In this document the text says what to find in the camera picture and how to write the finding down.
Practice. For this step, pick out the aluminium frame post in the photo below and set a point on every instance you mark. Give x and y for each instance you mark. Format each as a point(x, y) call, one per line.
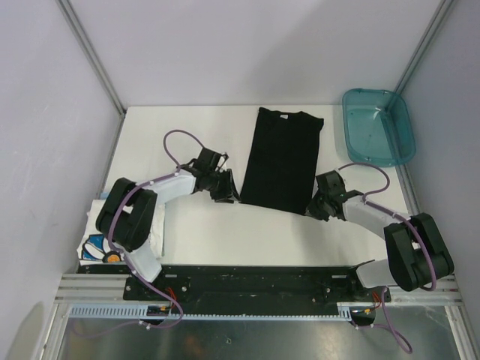
point(85, 43)
point(437, 21)

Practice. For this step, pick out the right aluminium frame post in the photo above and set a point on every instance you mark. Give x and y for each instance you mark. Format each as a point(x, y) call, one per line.
point(437, 21)

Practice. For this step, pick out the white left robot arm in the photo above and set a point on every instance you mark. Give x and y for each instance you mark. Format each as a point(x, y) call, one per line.
point(127, 215)

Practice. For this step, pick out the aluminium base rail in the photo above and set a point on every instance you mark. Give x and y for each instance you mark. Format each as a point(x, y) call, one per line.
point(110, 288)

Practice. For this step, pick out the white folded daisy t-shirt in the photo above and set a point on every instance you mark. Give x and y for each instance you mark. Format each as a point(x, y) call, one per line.
point(94, 248)

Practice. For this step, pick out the left aluminium frame post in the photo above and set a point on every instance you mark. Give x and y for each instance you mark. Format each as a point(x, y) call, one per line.
point(85, 43)

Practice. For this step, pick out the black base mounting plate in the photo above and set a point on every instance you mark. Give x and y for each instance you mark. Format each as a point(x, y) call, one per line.
point(193, 292)

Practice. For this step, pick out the black t-shirt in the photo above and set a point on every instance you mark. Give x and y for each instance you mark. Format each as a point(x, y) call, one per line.
point(282, 162)

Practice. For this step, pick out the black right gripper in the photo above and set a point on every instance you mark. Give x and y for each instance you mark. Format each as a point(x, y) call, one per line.
point(313, 211)

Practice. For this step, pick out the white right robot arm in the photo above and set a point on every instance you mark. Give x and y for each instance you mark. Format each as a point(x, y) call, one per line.
point(417, 256)

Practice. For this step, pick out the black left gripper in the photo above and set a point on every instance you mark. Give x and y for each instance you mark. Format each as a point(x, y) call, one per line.
point(229, 193)

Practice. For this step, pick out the teal plastic bin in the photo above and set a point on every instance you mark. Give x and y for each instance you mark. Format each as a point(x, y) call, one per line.
point(377, 127)

